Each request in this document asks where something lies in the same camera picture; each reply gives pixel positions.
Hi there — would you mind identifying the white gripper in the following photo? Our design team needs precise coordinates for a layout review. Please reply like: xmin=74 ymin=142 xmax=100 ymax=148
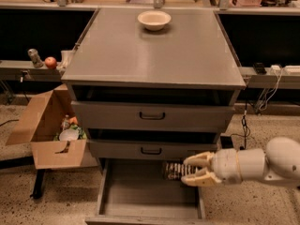
xmin=181 ymin=149 xmax=242 ymax=187

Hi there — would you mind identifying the dark rxbar chocolate bar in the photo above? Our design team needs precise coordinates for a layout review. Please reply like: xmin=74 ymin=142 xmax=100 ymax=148
xmin=162 ymin=162 xmax=197 ymax=181

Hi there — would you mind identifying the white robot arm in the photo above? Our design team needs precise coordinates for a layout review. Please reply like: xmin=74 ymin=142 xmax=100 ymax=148
xmin=181 ymin=137 xmax=300 ymax=188

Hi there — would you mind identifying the grey open bottom drawer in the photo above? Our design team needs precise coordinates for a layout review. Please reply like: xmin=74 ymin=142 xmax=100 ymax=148
xmin=85 ymin=159 xmax=207 ymax=225

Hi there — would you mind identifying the grey middle drawer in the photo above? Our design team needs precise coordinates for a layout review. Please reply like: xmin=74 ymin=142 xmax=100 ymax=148
xmin=89 ymin=140 xmax=218 ymax=160

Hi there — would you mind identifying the grey drawer cabinet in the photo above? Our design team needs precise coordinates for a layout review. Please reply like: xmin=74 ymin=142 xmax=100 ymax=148
xmin=61 ymin=7 xmax=248 ymax=173

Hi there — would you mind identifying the grey top drawer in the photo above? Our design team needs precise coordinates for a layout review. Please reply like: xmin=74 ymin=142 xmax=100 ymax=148
xmin=71 ymin=101 xmax=234 ymax=133

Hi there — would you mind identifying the black power adapter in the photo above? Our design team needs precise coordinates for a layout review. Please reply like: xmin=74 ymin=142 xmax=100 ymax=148
xmin=220 ymin=136 xmax=233 ymax=149

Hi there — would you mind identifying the black remote on shelf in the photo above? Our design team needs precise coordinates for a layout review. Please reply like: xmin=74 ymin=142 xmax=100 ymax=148
xmin=253 ymin=63 xmax=266 ymax=75

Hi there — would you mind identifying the white bowl in box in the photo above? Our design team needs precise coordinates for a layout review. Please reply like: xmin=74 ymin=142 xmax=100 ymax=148
xmin=59 ymin=129 xmax=79 ymax=141

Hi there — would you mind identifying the brown cardboard box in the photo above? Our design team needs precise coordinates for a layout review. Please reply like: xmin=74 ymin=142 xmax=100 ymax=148
xmin=6 ymin=84 xmax=98 ymax=169

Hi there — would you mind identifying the white ceramic bowl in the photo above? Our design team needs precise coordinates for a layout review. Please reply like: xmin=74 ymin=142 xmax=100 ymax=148
xmin=138 ymin=10 xmax=172 ymax=31

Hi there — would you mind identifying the clear plastic cup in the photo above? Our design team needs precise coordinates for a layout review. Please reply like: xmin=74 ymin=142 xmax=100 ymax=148
xmin=60 ymin=50 xmax=73 ymax=68

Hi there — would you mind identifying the red apple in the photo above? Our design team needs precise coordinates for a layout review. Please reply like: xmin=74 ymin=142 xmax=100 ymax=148
xmin=44 ymin=56 xmax=57 ymax=69

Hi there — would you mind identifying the grey metal can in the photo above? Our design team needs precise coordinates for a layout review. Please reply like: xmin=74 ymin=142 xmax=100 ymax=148
xmin=27 ymin=49 xmax=43 ymax=68

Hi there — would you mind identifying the black floor cable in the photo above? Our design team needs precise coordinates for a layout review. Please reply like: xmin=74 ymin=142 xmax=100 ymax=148
xmin=231 ymin=100 xmax=251 ymax=150

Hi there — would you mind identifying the white charger with cable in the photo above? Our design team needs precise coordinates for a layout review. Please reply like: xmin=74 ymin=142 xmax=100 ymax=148
xmin=257 ymin=65 xmax=283 ymax=113

